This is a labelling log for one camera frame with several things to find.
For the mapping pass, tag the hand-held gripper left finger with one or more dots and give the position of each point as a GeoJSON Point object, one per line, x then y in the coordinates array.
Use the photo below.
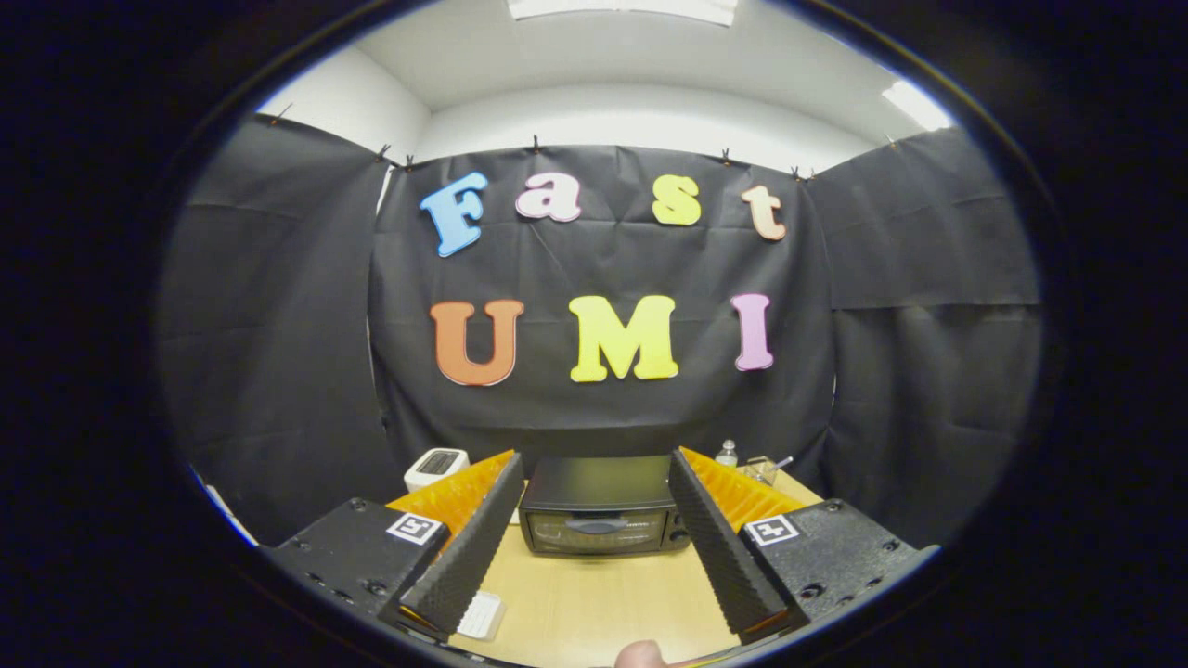
{"type": "Point", "coordinates": [469, 552]}

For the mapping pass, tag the black toaster oven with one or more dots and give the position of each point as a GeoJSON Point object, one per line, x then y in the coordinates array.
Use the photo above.
{"type": "Point", "coordinates": [594, 492]}

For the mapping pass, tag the white pop-up toaster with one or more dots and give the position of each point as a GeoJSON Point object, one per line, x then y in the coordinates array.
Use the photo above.
{"type": "Point", "coordinates": [436, 467]}

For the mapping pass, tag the long ceiling light panel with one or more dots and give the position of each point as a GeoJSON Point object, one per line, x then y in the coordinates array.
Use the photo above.
{"type": "Point", "coordinates": [622, 9]}

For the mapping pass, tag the small ceiling light panel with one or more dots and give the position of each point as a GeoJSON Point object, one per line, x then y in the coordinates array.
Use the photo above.
{"type": "Point", "coordinates": [917, 104]}

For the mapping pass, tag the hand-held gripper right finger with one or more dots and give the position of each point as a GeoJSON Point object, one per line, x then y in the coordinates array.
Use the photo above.
{"type": "Point", "coordinates": [719, 547]}

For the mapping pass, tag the white rectangular tray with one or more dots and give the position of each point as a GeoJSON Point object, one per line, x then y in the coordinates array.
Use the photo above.
{"type": "Point", "coordinates": [481, 616]}

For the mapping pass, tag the green label plastic bottle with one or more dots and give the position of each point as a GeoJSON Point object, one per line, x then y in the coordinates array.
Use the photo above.
{"type": "Point", "coordinates": [727, 455]}

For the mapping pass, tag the clear glass cup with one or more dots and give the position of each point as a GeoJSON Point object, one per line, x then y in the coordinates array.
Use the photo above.
{"type": "Point", "coordinates": [759, 471]}

